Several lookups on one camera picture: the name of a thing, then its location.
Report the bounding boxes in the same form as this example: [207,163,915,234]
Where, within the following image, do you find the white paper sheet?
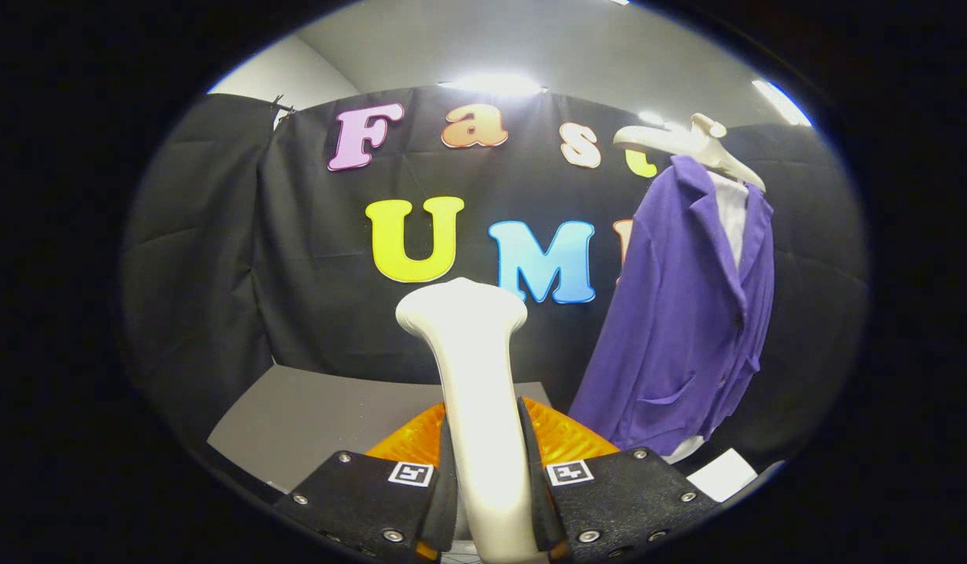
[687,448,758,502]

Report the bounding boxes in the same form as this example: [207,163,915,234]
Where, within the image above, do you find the white clothes hanger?
[613,114,767,193]

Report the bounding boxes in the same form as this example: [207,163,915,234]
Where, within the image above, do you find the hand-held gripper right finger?
[518,397,719,562]

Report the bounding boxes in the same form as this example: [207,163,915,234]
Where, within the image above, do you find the grey cabinet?
[207,364,553,494]

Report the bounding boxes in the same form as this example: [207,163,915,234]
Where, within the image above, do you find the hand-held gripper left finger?
[273,403,459,562]

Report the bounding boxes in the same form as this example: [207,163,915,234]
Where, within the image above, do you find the white garment steamer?
[395,277,548,564]

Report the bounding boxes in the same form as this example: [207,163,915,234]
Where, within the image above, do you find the white shirt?
[659,171,750,465]

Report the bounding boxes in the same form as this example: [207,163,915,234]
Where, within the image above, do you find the purple jacket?
[569,154,775,457]

